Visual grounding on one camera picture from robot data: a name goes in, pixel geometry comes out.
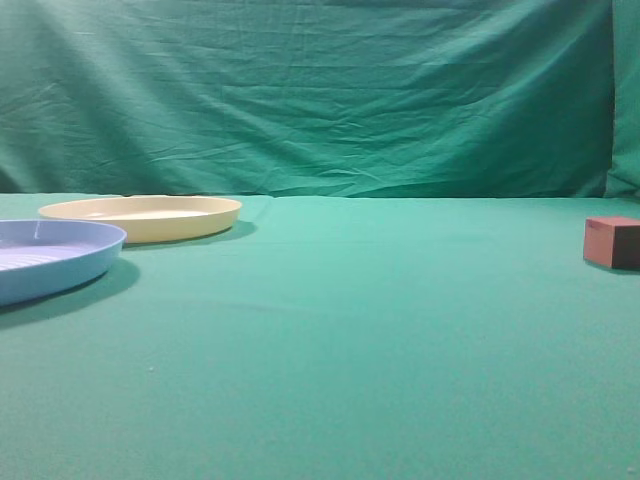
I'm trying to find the red cube block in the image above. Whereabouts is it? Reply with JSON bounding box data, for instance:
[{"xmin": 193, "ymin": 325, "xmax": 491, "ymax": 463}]
[{"xmin": 583, "ymin": 216, "xmax": 640, "ymax": 270}]

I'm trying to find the cream yellow plastic plate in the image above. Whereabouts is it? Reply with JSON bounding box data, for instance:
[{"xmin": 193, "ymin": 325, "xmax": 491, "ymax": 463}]
[{"xmin": 39, "ymin": 195, "xmax": 242, "ymax": 244}]

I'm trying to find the light blue plastic plate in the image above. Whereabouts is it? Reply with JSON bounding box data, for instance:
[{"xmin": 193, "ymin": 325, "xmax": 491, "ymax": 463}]
[{"xmin": 1, "ymin": 219, "xmax": 127, "ymax": 306}]

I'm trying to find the green table cloth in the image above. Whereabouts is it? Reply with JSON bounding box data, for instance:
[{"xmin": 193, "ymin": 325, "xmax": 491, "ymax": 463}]
[{"xmin": 1, "ymin": 197, "xmax": 639, "ymax": 479}]

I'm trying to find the green backdrop cloth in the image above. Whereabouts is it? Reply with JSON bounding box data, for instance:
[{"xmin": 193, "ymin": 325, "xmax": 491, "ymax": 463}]
[{"xmin": 1, "ymin": 1, "xmax": 639, "ymax": 198}]

